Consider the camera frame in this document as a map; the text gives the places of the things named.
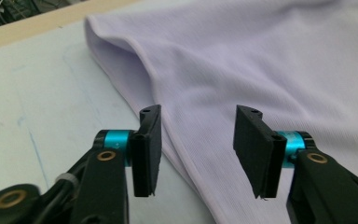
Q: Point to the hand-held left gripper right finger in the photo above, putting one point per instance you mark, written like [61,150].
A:
[258,155]

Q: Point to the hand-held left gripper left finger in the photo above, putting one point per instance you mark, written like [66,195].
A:
[146,155]

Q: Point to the lilac printed towel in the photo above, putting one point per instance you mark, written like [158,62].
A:
[261,62]

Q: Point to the white foam mat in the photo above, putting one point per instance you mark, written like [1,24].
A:
[43,93]

